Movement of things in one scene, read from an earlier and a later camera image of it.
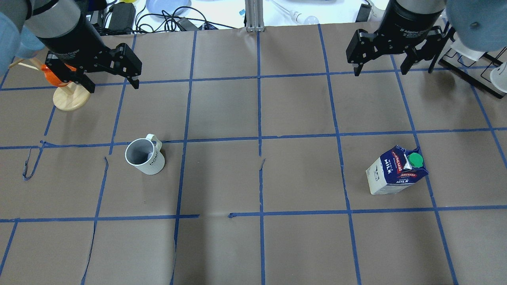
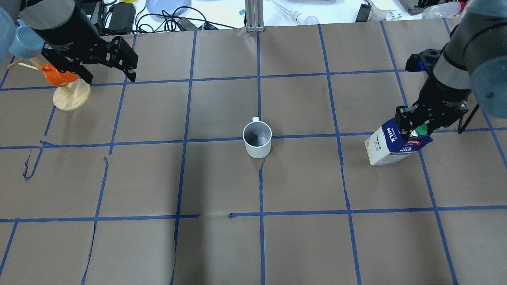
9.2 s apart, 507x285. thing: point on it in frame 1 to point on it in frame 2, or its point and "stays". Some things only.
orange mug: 53,78 stays
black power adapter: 122,18 stays
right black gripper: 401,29 to 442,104
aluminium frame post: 254,16 stays
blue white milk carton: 395,169 to 385,147
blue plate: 155,7 stays
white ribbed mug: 141,153 to 257,136
